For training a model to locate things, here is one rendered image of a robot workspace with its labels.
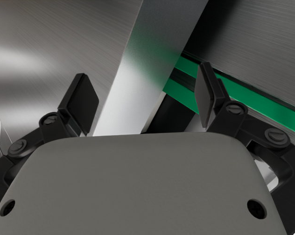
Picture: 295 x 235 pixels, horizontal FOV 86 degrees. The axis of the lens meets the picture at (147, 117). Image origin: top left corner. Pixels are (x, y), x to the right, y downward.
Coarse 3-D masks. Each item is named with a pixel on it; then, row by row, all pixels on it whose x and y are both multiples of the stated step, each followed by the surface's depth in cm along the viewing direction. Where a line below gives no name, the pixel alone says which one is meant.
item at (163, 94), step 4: (164, 92) 53; (160, 96) 53; (164, 96) 55; (160, 100) 55; (156, 104) 54; (160, 104) 56; (156, 108) 56; (152, 112) 56; (152, 116) 57; (148, 120) 57; (148, 124) 59; (144, 128) 58; (140, 132) 58
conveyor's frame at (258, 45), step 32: (224, 0) 24; (256, 0) 22; (288, 0) 20; (192, 32) 28; (224, 32) 25; (256, 32) 23; (288, 32) 21; (224, 64) 25; (256, 64) 23; (288, 64) 21; (288, 96) 21
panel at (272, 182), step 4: (272, 176) 39; (276, 176) 37; (268, 180) 39; (272, 180) 37; (276, 180) 37; (268, 184) 38; (272, 184) 38; (276, 184) 37; (268, 188) 38; (272, 188) 38
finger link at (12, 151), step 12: (72, 84) 11; (84, 84) 12; (72, 96) 10; (84, 96) 12; (96, 96) 14; (60, 108) 10; (72, 108) 10; (84, 108) 12; (96, 108) 14; (72, 120) 10; (84, 120) 11; (36, 132) 10; (72, 132) 10; (84, 132) 12; (12, 144) 9; (24, 144) 9; (36, 144) 9; (12, 156) 9; (24, 156) 9
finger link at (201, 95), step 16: (208, 64) 11; (208, 80) 10; (208, 96) 9; (224, 96) 9; (208, 112) 10; (240, 128) 8; (256, 128) 8; (272, 128) 8; (272, 144) 7; (288, 144) 7
